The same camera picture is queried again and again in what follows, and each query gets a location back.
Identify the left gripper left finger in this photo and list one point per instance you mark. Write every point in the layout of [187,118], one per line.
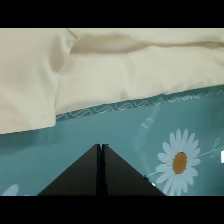
[80,176]

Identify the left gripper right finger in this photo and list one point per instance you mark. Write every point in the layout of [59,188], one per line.
[123,176]

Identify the cream shirt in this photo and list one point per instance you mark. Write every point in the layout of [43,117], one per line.
[100,70]

